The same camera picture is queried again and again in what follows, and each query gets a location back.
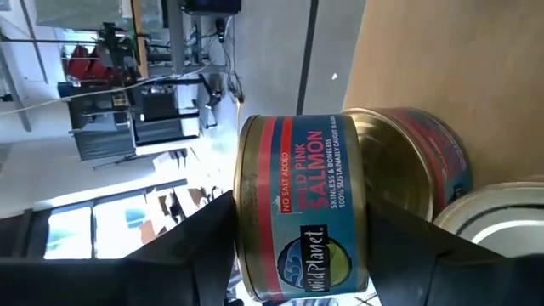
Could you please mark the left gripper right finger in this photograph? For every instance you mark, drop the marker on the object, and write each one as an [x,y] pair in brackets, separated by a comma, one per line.
[446,280]

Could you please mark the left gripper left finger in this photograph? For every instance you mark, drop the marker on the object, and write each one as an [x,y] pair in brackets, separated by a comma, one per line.
[106,285]

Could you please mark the salmon can with pull tab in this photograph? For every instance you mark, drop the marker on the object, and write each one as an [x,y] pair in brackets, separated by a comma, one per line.
[408,161]
[306,204]
[501,212]

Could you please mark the wooden shelf board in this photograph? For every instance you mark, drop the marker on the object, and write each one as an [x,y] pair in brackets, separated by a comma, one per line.
[446,64]

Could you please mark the black equipment bench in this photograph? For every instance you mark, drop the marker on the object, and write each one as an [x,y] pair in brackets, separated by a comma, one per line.
[110,140]

